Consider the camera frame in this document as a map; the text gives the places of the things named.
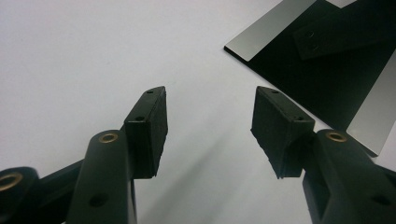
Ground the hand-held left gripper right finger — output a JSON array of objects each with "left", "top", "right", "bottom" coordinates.
[{"left": 250, "top": 86, "right": 396, "bottom": 224}]

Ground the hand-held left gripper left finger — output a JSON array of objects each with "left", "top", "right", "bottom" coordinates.
[{"left": 65, "top": 86, "right": 169, "bottom": 224}]

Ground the black tray with silver rim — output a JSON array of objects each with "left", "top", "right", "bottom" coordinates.
[{"left": 223, "top": 0, "right": 396, "bottom": 158}]

